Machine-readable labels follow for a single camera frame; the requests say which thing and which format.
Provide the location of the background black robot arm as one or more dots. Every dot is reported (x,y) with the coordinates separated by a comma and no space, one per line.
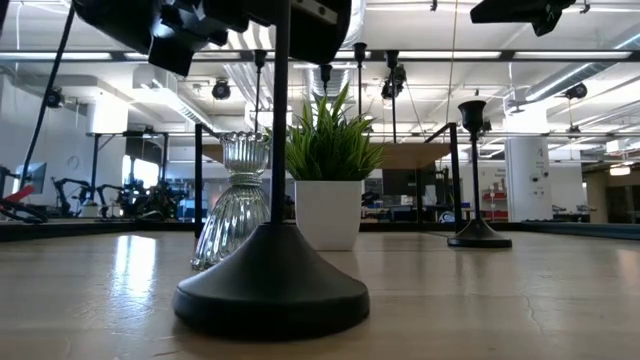
(155,200)
(65,186)

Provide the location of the red object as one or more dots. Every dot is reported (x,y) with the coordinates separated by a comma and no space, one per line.
(17,194)

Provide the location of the ribbed clear glass candle holder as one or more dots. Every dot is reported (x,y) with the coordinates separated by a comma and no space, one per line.
(235,220)

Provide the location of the green plant in white pot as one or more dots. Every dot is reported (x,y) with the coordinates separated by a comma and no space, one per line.
(328,215)

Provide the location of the wooden shelf riser black frame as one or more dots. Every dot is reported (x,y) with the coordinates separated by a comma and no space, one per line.
(410,155)

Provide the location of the medium black candlestick holder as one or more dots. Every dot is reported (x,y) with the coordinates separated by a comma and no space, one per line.
(325,72)

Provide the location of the black aluminium table frame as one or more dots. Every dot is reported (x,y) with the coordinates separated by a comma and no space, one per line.
(100,227)

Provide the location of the black ceiling spotlight cluster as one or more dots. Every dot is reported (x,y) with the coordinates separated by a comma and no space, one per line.
(397,80)

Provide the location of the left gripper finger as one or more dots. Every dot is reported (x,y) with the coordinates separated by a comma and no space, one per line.
(320,30)
(240,15)

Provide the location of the background computer monitor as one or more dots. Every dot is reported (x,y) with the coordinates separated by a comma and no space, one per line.
(32,177)

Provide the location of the short black candlestick holder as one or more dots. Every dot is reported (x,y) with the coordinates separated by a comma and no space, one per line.
(479,237)

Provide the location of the black desk frame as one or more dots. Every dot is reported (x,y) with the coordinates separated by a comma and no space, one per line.
(94,170)

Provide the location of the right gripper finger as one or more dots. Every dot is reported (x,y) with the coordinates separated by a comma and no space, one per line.
(505,11)

